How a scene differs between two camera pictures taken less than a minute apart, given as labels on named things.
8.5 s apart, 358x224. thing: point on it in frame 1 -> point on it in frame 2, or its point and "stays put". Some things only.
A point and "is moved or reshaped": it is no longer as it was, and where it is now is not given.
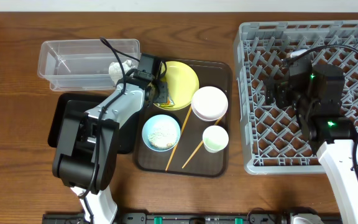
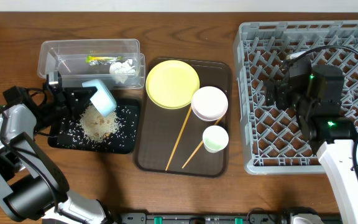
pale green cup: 215,139 stays put
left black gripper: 160,91 -> 66,99
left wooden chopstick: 178,138 stays put
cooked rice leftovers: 163,135 is moved or reshaped
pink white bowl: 209,103 stays put
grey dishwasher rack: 272,140 stays put
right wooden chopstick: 197,149 stays put
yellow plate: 182,85 stays put
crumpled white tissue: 115,69 stays put
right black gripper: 282,88 stays put
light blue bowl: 161,132 -> 102,99
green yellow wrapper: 169,103 -> 102,60
